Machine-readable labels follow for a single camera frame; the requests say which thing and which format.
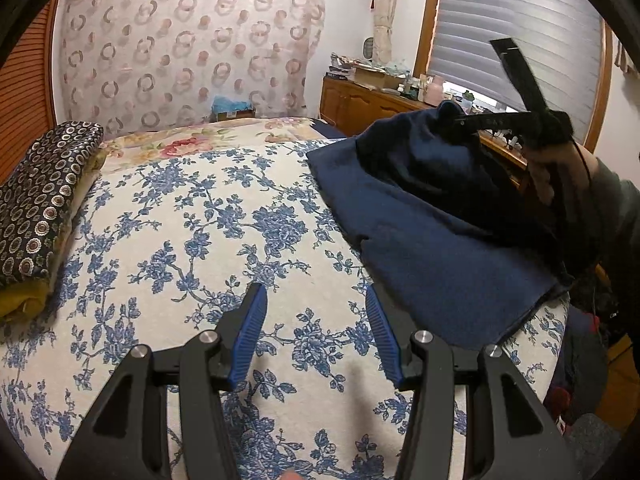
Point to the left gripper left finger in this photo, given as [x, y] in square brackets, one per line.
[125, 433]

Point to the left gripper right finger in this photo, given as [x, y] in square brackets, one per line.
[509, 433]

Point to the navy blue printed t-shirt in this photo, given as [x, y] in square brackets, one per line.
[440, 225]

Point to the person's right hand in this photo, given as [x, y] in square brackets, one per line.
[566, 169]

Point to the grey zebra window blind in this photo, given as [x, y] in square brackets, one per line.
[560, 39]

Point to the pink bottle on sideboard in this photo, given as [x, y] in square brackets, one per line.
[433, 91]

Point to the open cardboard box on sideboard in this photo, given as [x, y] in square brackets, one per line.
[378, 79]

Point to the wooden sideboard cabinet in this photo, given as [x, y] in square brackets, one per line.
[351, 108]

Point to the blue floral white bedspread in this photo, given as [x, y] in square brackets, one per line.
[157, 253]

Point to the navy blue bed sheet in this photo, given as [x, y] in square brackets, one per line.
[326, 130]

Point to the tied beige window curtain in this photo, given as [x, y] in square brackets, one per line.
[383, 18]

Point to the black circle-patterned folded cloth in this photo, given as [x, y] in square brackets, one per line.
[67, 146]

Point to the pink floral cream blanket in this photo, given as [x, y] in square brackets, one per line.
[135, 149]

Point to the brown louvered wardrobe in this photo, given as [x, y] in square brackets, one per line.
[27, 108]

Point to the circle-patterned sheer curtain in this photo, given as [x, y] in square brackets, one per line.
[145, 65]

